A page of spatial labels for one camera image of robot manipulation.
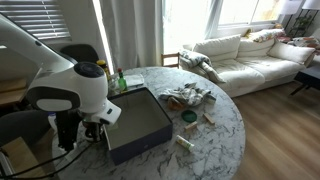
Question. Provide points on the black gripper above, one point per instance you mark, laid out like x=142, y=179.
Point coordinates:
x=67, y=128

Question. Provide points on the dark blue cardboard box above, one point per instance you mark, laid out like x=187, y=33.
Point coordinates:
x=142, y=125

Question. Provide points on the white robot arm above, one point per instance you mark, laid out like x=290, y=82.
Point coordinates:
x=73, y=90

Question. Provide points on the white blue lotion bottle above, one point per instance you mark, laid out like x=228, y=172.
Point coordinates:
x=52, y=120

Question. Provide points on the green hot sauce bottle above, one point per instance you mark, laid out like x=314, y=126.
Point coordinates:
x=121, y=81

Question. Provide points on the yellow lid brown jar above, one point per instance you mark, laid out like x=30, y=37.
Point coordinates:
x=103, y=65

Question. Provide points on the orange object under towel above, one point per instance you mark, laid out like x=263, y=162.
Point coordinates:
x=174, y=104

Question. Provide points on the wooden chair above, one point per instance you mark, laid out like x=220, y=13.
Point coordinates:
x=170, y=60

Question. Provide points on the green round lid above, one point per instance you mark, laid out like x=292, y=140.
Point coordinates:
x=189, y=116

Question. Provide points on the green white tube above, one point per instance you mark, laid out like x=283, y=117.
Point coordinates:
x=185, y=143

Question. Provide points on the small wooden block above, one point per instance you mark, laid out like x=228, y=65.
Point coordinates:
x=191, y=126

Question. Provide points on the grey throw blanket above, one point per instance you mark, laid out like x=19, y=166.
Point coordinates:
x=200, y=64

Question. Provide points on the white sofa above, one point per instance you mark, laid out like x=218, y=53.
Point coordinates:
x=248, y=66

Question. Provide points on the black coffee table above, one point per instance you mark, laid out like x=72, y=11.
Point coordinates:
x=309, y=77

